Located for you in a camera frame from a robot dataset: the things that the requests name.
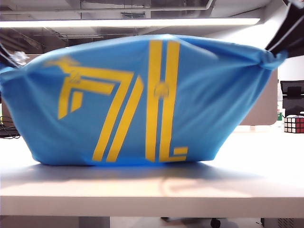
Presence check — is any grey vented cabinet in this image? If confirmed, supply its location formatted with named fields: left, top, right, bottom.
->
left=260, top=217, right=304, bottom=228

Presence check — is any grey ceiling duct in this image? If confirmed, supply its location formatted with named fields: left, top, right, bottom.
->
left=79, top=0, right=216, bottom=19

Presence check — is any long ceiling light strip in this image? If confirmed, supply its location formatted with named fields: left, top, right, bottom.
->
left=0, top=18, right=261, bottom=29

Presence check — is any brown desk partition panel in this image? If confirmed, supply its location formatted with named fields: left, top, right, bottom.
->
left=0, top=54, right=278, bottom=126

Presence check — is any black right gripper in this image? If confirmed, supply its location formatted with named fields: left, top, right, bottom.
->
left=264, top=0, right=304, bottom=58

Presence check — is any rubiks cube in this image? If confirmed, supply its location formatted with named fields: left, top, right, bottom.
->
left=284, top=115, right=304, bottom=134

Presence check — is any blue yellow soccer jersey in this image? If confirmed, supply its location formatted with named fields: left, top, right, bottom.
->
left=0, top=34, right=289, bottom=167

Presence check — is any thin black cable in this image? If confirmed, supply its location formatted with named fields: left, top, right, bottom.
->
left=0, top=115, right=21, bottom=140

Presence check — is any black office chair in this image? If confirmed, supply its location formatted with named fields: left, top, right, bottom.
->
left=280, top=80, right=304, bottom=117

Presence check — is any left gripper tape-wrapped finger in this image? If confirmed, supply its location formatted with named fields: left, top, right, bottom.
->
left=12, top=50, right=28, bottom=67

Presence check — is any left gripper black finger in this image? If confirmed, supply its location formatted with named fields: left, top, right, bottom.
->
left=0, top=44, right=19, bottom=70

